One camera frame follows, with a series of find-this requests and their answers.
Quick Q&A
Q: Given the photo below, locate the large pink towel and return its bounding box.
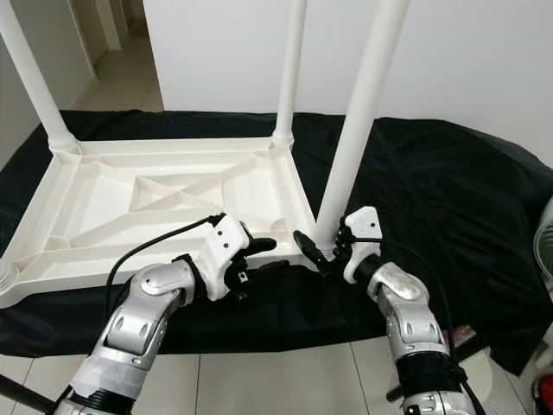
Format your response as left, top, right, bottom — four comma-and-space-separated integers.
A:
449, 326, 476, 343

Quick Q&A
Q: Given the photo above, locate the white plastic table top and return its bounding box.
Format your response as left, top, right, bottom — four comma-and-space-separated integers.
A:
0, 136, 321, 308

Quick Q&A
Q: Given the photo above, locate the white plastic table leg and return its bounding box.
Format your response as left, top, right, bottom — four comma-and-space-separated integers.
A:
272, 0, 310, 146
314, 0, 411, 252
0, 0, 83, 156
0, 261, 18, 291

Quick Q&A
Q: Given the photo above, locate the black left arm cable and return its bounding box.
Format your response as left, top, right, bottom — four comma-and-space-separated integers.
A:
108, 213, 226, 299

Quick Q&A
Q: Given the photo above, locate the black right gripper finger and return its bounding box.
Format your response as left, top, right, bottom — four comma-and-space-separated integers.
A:
294, 229, 332, 276

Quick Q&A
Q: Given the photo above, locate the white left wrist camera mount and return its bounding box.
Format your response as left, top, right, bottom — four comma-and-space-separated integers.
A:
206, 214, 257, 301

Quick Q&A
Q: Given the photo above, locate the black metal table leg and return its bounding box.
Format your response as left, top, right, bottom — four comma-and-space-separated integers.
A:
386, 337, 478, 402
0, 376, 57, 415

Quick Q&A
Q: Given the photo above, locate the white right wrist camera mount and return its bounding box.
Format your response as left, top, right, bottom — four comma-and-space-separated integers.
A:
341, 207, 385, 286

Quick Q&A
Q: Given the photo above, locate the black red floor device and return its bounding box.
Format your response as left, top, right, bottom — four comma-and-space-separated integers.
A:
533, 372, 553, 400

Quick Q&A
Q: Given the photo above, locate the white standing fan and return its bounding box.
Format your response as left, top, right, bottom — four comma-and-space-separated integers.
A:
454, 195, 553, 407

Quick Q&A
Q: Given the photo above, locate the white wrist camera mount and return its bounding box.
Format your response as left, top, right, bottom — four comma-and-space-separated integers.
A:
206, 214, 257, 301
341, 207, 385, 286

